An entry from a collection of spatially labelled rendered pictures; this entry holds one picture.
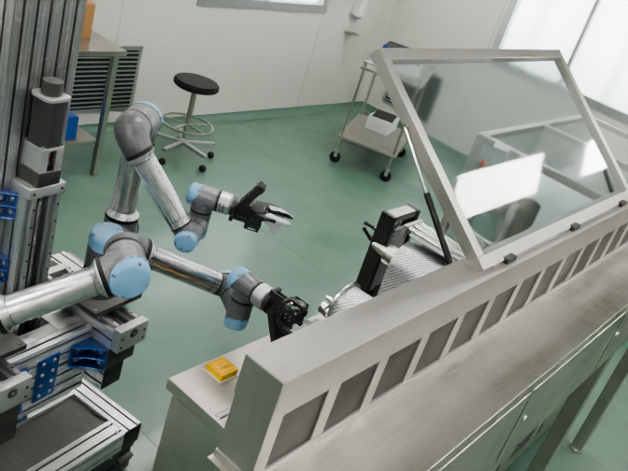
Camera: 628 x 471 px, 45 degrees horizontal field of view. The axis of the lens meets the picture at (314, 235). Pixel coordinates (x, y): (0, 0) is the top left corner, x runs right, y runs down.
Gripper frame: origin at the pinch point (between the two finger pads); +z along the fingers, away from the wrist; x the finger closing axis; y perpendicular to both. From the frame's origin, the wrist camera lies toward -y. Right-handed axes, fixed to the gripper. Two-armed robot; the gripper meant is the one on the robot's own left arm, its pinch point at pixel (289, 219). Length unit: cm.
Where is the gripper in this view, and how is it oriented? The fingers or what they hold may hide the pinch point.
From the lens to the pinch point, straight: 260.1
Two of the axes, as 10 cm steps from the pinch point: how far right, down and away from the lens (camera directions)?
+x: -1.5, 5.3, -8.3
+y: -2.7, 7.9, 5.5
